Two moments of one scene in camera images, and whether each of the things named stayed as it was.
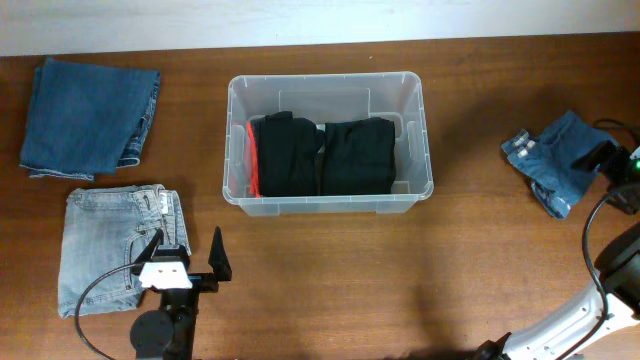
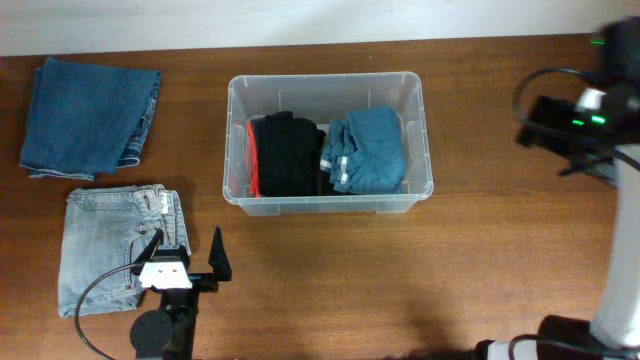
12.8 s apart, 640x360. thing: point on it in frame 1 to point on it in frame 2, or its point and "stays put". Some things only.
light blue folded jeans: x=104 y=229 stays put
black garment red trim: x=283 y=153 stays put
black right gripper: x=620 y=169 to x=535 y=140
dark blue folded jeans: x=86 y=120 stays put
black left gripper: x=201 y=282 stays put
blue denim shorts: x=547 y=160 to x=364 y=152
